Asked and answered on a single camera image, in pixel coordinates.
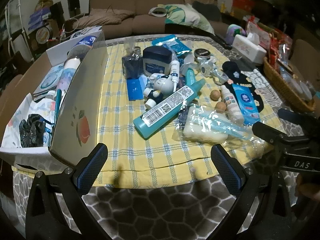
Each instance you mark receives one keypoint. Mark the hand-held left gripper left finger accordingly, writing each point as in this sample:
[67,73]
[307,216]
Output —
[91,170]

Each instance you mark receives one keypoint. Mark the small white spray bottle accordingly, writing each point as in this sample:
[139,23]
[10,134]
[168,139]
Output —
[232,107]

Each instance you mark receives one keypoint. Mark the black speaker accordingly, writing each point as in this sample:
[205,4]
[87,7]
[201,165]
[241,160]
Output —
[56,10]
[74,3]

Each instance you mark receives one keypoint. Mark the purple plush toy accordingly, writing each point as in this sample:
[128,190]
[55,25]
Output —
[235,31]

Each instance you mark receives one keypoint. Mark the pile of red snack packets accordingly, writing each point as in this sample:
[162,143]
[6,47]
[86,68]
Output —
[275,42]

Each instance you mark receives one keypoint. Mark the bagged white sponge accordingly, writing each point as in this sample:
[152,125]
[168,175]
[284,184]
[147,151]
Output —
[200,130]

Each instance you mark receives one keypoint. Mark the person's right hand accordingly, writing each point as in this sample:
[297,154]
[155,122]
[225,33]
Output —
[308,186]

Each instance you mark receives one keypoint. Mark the wicker basket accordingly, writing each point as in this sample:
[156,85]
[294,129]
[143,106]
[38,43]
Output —
[280,85]

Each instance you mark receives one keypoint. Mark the small glass jar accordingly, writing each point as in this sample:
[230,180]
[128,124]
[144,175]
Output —
[137,50]

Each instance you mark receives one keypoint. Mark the brown sofa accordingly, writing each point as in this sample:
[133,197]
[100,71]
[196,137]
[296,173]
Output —
[150,22]

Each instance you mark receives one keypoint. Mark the blue foil packets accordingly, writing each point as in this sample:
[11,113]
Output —
[170,42]

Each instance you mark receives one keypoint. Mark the petroleum jelly jar blue lid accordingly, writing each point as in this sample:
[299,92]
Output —
[156,65]

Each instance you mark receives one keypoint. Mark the white capped bottle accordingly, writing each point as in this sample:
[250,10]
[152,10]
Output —
[70,66]

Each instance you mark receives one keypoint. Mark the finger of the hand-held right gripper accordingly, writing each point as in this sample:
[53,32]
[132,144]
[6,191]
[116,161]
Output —
[297,118]
[267,132]

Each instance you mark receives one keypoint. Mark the clear plastic bag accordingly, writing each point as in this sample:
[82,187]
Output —
[128,47]

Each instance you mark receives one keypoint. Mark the green patterned pillow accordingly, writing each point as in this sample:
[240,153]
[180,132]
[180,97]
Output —
[190,17]

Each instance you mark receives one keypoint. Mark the teal spray bottle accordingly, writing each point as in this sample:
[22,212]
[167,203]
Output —
[162,107]

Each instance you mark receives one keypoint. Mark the clear ribbon packaging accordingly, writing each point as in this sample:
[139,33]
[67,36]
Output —
[207,67]

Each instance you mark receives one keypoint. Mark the blue and white packet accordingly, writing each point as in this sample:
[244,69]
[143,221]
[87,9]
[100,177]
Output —
[135,88]

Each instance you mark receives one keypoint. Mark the blue face mask packet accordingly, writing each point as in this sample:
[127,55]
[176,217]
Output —
[50,77]

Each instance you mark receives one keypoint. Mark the blue wet wipe packet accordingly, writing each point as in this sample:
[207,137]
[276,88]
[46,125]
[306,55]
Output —
[246,105]

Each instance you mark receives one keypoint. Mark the tan quilt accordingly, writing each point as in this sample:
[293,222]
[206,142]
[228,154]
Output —
[105,17]

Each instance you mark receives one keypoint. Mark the black remote control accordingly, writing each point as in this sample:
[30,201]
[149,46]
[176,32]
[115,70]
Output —
[222,42]

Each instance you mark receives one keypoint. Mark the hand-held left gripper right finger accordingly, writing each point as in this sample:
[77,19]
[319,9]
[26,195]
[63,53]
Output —
[226,170]

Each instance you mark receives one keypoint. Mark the white cardboard box peach print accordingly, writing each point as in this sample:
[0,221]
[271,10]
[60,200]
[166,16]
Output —
[87,85]

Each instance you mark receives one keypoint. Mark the yellow checked cloth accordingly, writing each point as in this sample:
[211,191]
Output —
[140,155]

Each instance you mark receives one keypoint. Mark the red gift box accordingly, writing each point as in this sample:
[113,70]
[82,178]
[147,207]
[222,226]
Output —
[241,5]

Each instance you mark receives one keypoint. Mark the teal tube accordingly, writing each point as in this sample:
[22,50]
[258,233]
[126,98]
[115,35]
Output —
[191,76]

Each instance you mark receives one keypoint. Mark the white printed paper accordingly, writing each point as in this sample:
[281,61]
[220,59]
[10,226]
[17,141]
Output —
[82,33]

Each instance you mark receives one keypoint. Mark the round dark cream tin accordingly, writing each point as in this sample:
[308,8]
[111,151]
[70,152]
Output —
[201,53]

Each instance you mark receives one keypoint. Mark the blue tin can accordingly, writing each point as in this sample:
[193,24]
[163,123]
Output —
[85,41]

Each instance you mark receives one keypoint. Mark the white tissue box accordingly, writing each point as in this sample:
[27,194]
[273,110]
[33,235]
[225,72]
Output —
[247,50]

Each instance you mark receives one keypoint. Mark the black crumpled mesh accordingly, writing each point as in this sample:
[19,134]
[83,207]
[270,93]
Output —
[32,130]

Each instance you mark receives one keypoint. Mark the dark grey cushion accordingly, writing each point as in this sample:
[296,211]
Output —
[207,10]

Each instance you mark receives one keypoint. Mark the white astronaut toy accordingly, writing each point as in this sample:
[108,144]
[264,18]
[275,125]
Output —
[160,87]

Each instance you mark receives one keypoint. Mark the teal toothbrush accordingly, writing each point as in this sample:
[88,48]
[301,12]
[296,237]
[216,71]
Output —
[57,102]

